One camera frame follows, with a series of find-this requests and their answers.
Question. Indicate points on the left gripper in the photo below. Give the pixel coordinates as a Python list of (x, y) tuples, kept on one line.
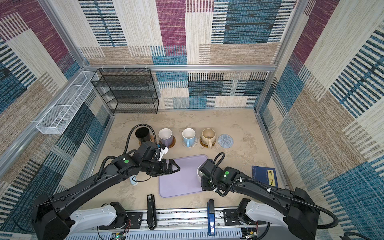
[(169, 170)]

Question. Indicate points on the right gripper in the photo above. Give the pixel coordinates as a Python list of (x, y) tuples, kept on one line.
[(204, 184)]

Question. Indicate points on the white mug purple outside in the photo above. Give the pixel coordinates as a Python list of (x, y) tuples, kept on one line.
[(166, 137)]

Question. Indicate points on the multicolour braided round coaster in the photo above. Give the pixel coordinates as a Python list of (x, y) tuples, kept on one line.
[(189, 143)]

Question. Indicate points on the white mug blue handle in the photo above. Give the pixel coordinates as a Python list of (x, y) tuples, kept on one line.
[(189, 133)]

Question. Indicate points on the black mug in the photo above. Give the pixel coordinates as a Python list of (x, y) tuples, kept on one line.
[(143, 135)]

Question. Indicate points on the beige mug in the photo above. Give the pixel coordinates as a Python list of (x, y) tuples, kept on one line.
[(208, 136)]

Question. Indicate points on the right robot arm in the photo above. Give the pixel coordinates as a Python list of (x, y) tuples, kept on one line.
[(294, 210)]

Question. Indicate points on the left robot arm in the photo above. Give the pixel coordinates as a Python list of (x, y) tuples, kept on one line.
[(58, 216)]

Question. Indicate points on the brown wooden round coaster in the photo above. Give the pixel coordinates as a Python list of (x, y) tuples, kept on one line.
[(172, 144)]

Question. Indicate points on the grey-blue knitted round coaster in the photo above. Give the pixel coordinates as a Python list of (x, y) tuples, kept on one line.
[(225, 141)]

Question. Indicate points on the blue stapler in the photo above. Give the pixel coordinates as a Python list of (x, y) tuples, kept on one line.
[(211, 218)]

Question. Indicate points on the lilac plastic tray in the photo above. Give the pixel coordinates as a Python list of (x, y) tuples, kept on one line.
[(184, 182)]

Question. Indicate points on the light blue case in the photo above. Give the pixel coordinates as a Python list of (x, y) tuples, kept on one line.
[(133, 180)]

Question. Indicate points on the black stapler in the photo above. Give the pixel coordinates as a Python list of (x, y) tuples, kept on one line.
[(151, 212)]

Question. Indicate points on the dark blue booklet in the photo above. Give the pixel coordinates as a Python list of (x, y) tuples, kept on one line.
[(265, 175)]

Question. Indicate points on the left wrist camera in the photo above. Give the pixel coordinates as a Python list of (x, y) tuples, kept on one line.
[(163, 150)]

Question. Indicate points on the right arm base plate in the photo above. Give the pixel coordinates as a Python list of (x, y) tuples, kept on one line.
[(233, 217)]

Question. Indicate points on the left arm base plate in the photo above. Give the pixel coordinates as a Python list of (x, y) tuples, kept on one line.
[(135, 219)]

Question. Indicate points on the black wire mesh shelf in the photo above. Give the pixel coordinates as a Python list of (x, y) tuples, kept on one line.
[(127, 91)]

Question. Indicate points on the white wire wall basket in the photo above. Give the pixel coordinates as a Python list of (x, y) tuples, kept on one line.
[(60, 115)]

